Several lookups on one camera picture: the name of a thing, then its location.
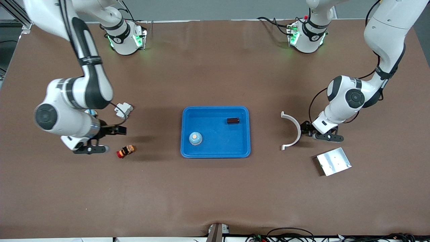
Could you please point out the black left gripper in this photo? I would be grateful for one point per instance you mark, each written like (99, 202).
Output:
(306, 128)

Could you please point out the aluminium frame post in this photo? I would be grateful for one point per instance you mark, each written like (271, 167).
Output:
(27, 25)

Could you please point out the grey table edge clamp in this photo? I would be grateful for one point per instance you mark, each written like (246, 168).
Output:
(216, 233)

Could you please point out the red yellow emergency stop button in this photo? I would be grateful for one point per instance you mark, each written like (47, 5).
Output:
(125, 151)

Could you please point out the white curved plastic bracket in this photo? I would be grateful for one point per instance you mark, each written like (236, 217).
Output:
(297, 127)

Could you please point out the white circuit breaker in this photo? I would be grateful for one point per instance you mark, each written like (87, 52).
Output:
(129, 107)

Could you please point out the dark brown cylinder capacitor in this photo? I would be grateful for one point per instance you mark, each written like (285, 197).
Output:
(233, 120)

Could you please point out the blue dome call bell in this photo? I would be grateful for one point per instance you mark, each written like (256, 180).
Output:
(91, 113)
(195, 138)

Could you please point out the blue plastic tray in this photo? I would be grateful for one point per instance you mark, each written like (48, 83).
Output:
(215, 149)

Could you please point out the silver metal plate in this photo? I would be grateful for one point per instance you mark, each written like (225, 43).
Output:
(333, 162)

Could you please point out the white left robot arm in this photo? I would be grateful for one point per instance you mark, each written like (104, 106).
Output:
(386, 27)

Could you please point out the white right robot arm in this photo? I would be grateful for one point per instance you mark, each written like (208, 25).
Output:
(63, 117)

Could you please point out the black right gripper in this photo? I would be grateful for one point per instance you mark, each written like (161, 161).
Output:
(104, 131)

